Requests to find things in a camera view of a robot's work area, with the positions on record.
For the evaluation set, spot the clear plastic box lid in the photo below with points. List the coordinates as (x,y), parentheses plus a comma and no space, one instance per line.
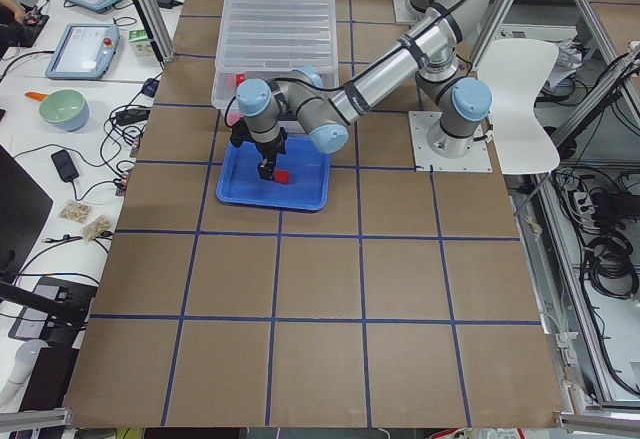
(277,35)

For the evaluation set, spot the aluminium frame post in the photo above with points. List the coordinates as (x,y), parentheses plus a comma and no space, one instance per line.
(157,32)

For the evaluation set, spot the white chair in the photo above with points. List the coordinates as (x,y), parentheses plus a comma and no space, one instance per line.
(515,70)

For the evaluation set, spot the toy carrot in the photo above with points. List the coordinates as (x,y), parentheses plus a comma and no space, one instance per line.
(35,95)

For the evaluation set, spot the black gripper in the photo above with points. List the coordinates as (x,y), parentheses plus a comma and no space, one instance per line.
(270,150)

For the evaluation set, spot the black power adapter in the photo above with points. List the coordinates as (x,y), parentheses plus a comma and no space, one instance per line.
(64,166)

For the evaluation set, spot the blue plastic tray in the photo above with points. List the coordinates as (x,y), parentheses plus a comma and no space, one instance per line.
(300,180)

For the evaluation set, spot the clear plastic storage box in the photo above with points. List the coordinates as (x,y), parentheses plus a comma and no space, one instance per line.
(224,88)

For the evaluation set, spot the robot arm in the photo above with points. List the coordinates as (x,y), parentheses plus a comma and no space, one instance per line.
(427,53)

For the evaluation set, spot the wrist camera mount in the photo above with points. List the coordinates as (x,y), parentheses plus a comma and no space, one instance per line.
(240,133)

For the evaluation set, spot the green bowl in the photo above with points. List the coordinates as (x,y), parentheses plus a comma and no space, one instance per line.
(66,110)

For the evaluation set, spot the teach pendant near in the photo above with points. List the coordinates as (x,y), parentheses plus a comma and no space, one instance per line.
(85,52)

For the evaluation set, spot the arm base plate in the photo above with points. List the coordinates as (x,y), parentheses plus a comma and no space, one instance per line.
(435,151)

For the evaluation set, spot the green white carton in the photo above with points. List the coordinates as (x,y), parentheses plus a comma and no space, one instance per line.
(140,43)

